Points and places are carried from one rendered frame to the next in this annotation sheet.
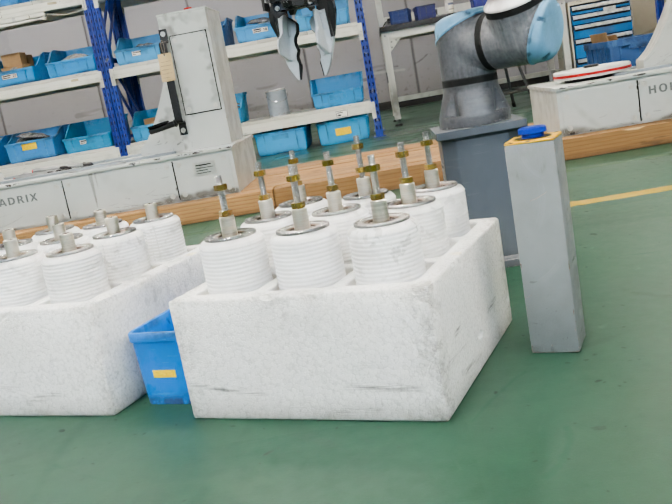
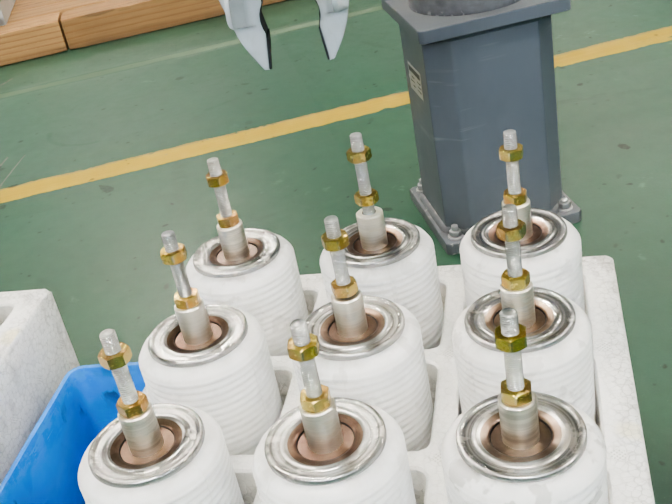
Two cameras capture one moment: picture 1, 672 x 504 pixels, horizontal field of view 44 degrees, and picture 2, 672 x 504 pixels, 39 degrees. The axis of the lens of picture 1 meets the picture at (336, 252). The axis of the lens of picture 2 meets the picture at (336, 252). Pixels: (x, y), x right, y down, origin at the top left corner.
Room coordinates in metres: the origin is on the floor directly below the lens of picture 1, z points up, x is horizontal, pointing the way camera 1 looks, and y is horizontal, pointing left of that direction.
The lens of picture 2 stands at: (0.68, 0.10, 0.64)
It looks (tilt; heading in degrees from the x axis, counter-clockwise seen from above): 30 degrees down; 349
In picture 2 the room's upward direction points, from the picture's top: 11 degrees counter-clockwise
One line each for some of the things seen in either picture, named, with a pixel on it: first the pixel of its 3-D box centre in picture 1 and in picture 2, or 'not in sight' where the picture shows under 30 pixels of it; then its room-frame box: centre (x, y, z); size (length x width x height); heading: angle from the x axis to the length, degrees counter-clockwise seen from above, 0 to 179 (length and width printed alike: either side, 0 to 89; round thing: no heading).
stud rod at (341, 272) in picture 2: (330, 176); (340, 265); (1.24, -0.01, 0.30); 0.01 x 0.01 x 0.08
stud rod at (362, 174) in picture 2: (359, 158); (363, 177); (1.34, -0.06, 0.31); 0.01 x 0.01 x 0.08
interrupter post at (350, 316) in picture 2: (334, 202); (349, 313); (1.24, -0.01, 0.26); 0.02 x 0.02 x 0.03
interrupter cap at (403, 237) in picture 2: (365, 195); (374, 243); (1.34, -0.06, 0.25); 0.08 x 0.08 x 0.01
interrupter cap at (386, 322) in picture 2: (336, 210); (352, 327); (1.24, -0.01, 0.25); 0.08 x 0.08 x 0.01
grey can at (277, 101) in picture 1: (277, 102); not in sight; (6.05, 0.22, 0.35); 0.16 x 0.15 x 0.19; 85
